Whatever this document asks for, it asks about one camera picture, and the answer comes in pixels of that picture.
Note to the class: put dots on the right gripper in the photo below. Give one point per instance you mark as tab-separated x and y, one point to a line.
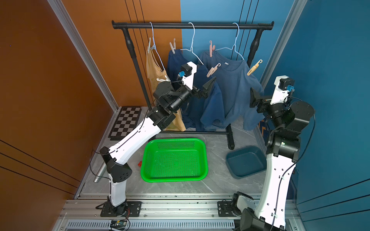
265	104

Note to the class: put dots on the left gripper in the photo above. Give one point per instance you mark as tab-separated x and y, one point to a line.
201	93

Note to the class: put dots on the light blue t-shirt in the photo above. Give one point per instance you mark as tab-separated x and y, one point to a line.
235	85

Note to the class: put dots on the cream yellow clothespin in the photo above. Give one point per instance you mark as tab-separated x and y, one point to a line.
254	67

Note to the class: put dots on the salmon pink clothespin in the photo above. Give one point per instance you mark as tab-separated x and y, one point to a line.
211	48

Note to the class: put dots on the light blue hanger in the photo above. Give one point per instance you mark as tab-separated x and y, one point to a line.
234	47

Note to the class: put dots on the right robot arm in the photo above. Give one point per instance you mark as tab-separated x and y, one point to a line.
283	153

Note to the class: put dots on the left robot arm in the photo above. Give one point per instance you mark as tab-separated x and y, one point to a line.
159	118

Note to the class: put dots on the light pink clothespin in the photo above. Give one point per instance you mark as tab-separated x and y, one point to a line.
213	70

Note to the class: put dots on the navy blue t-shirt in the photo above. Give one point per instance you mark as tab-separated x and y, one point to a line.
198	113

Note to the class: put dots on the white clothespin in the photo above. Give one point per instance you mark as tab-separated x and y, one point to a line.
162	79

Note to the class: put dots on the yellow printed t-shirt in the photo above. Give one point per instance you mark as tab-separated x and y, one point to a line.
153	71

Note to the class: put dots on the beige clothespin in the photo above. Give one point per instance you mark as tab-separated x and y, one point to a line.
173	46

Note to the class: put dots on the teal plastic tub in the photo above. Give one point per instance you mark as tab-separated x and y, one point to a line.
246	162

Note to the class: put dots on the pale green clothespin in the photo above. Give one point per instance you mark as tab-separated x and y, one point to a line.
149	46

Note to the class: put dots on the green plastic basket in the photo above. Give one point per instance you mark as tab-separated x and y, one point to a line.
174	160

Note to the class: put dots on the black white checkerboard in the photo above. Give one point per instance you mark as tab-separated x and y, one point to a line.
125	122

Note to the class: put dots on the black clothes rack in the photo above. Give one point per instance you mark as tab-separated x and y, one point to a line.
124	27

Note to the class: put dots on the silver metal cylinder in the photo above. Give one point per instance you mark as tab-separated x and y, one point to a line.
100	174

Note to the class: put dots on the left green circuit board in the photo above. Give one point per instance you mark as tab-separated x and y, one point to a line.
118	225

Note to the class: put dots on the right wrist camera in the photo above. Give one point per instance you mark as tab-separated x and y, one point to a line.
284	86

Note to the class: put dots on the middle white wire hanger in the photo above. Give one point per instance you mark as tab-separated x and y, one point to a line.
191	49

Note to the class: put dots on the white wire hanger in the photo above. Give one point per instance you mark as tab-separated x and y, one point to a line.
191	49
154	47

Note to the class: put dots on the left white wire hanger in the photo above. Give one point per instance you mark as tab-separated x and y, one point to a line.
154	47

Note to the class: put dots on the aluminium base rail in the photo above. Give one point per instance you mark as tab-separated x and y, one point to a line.
150	212

